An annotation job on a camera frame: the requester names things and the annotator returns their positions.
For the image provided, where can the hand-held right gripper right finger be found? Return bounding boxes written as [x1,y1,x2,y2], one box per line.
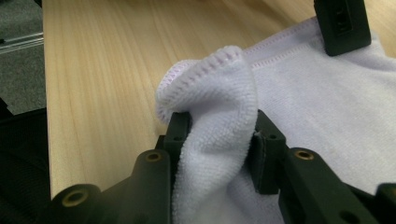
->
[247,109,379,224]

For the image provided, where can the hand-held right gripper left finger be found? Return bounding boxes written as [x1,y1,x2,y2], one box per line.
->
[124,111,192,224]

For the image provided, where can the pale lavender towel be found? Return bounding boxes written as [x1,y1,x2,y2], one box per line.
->
[155,17,396,224]

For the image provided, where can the dark mesh fabric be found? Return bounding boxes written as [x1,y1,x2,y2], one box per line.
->
[0,97,52,224]

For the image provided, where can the metal floor rail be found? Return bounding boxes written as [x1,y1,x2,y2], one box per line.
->
[0,32,44,56]

